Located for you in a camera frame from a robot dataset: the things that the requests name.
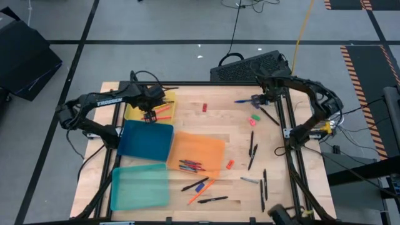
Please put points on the grey crayon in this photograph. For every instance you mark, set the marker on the grey crayon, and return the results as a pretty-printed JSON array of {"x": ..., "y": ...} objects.
[{"x": 250, "y": 180}]

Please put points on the yellow plastic bin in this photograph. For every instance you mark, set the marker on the yellow plastic bin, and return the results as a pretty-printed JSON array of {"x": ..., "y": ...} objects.
[{"x": 132, "y": 112}]

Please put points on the orange red eraser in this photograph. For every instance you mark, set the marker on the orange red eraser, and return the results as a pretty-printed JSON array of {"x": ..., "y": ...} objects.
[{"x": 230, "y": 164}]

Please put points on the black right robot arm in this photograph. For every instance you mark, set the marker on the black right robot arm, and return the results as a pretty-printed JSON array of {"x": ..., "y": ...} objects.
[{"x": 325, "y": 100}]

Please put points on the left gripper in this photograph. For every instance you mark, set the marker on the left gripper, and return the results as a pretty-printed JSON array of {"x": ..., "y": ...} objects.
[{"x": 150, "y": 97}]

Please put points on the green eraser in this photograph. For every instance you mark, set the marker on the green eraser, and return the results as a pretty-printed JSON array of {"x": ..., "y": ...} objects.
[{"x": 256, "y": 117}]

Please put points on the teal plastic bin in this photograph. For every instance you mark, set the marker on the teal plastic bin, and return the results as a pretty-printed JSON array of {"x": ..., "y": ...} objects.
[{"x": 140, "y": 187}]

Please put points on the orange plastic bin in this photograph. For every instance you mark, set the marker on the orange plastic bin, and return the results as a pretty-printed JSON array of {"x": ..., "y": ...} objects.
[{"x": 200, "y": 147}]

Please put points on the black beam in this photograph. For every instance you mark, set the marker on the black beam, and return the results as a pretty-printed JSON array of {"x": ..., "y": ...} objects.
[{"x": 359, "y": 171}]

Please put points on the yellow connector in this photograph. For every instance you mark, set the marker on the yellow connector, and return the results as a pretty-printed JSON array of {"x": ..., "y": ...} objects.
[{"x": 325, "y": 128}]

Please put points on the black flat case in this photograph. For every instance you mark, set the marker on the black flat case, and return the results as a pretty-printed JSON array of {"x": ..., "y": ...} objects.
[{"x": 25, "y": 59}]

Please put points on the black ballpoint pen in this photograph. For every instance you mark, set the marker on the black ballpoint pen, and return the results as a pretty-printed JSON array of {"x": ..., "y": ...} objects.
[
  {"x": 253, "y": 157},
  {"x": 251, "y": 143},
  {"x": 195, "y": 184},
  {"x": 265, "y": 184},
  {"x": 262, "y": 196},
  {"x": 212, "y": 199}
]

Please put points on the red crayon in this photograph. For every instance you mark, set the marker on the red crayon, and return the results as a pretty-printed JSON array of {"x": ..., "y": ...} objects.
[
  {"x": 198, "y": 168},
  {"x": 190, "y": 162}
]

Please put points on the grey cylinder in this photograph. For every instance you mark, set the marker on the grey cylinder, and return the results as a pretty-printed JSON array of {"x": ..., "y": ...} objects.
[{"x": 393, "y": 118}]

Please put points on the orange pencil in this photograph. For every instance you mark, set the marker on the orange pencil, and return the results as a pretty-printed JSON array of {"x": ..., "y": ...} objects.
[{"x": 207, "y": 186}]

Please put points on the pink pencil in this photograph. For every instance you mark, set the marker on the pink pencil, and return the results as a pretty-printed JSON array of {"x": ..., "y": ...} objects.
[
  {"x": 164, "y": 109},
  {"x": 162, "y": 118}
]

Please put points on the pink eraser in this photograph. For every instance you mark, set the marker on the pink eraser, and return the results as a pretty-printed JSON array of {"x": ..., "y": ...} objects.
[{"x": 252, "y": 122}]

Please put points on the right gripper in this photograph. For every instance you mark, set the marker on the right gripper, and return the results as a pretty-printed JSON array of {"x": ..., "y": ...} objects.
[{"x": 270, "y": 89}]

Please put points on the black pencil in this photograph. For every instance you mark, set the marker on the black pencil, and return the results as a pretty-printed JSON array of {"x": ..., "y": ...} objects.
[
  {"x": 170, "y": 101},
  {"x": 172, "y": 88}
]

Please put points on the brown pencil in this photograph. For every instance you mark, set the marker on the brown pencil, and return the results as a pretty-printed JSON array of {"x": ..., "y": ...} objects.
[{"x": 270, "y": 117}]

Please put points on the black perforated computer case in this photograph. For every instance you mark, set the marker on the black perforated computer case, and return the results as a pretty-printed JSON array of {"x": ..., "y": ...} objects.
[{"x": 231, "y": 70}]

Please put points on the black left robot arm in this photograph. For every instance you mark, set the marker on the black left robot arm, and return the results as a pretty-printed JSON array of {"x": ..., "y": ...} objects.
[{"x": 103, "y": 101}]

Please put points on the black mat orange striped edge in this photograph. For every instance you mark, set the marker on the black mat orange striped edge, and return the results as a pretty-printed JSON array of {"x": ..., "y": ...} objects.
[
  {"x": 365, "y": 81},
  {"x": 347, "y": 3}
]

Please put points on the blue plastic bin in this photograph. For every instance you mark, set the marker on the blue plastic bin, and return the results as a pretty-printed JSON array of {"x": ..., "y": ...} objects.
[{"x": 145, "y": 140}]

